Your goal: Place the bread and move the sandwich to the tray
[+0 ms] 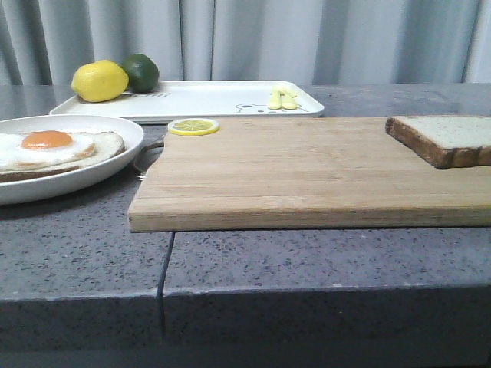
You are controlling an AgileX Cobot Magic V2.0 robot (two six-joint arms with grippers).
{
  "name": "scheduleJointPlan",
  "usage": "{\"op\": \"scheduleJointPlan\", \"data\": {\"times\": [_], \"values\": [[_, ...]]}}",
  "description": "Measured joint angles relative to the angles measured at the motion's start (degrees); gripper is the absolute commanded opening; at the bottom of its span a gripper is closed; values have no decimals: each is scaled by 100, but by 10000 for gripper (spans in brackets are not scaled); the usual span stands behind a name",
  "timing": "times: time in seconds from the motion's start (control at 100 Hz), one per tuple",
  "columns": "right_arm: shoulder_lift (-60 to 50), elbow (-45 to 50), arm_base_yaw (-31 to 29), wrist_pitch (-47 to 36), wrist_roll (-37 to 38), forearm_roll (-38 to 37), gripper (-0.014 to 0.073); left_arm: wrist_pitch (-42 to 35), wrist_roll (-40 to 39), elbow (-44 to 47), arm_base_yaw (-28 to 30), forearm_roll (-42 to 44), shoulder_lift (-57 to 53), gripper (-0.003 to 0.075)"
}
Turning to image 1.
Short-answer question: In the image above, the wooden cutting board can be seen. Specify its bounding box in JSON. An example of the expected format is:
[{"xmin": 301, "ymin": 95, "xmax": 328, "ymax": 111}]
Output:
[{"xmin": 127, "ymin": 117, "xmax": 490, "ymax": 232}]

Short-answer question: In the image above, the green lime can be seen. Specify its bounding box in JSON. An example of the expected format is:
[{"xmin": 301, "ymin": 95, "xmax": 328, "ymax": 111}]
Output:
[{"xmin": 121, "ymin": 54, "xmax": 160, "ymax": 94}]

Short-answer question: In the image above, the grey curtain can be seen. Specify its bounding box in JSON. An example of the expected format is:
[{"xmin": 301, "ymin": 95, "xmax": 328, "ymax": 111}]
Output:
[{"xmin": 1, "ymin": 1, "xmax": 490, "ymax": 85}]

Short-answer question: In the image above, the round white plate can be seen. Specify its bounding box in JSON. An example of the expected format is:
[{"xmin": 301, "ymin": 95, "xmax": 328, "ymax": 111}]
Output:
[{"xmin": 1, "ymin": 115, "xmax": 144, "ymax": 205}]

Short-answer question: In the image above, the fried egg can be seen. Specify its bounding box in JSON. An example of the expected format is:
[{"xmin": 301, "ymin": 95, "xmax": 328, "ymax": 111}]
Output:
[{"xmin": 1, "ymin": 130, "xmax": 95, "ymax": 171}]

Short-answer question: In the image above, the metal cutting board handle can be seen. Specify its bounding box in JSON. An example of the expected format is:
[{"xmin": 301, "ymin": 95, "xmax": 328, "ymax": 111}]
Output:
[{"xmin": 132, "ymin": 137, "xmax": 165, "ymax": 181}]

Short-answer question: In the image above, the yellow lemon slice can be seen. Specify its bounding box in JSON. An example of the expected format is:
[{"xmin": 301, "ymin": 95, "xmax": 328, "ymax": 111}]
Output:
[{"xmin": 167, "ymin": 118, "xmax": 219, "ymax": 136}]

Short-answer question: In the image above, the yellow plastic spoon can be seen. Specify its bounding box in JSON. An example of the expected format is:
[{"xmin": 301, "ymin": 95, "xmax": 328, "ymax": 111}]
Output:
[{"xmin": 280, "ymin": 87, "xmax": 298, "ymax": 110}]

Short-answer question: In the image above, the white bread slice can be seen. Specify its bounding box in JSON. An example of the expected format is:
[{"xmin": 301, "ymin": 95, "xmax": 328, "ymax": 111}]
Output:
[{"xmin": 385, "ymin": 115, "xmax": 490, "ymax": 169}]

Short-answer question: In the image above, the white rectangular bear tray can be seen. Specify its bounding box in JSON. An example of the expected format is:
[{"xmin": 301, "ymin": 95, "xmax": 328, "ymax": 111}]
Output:
[{"xmin": 50, "ymin": 80, "xmax": 324, "ymax": 124}]

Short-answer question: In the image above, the yellow plastic fork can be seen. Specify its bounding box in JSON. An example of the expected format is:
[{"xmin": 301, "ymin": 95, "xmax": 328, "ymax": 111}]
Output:
[{"xmin": 267, "ymin": 87, "xmax": 282, "ymax": 110}]

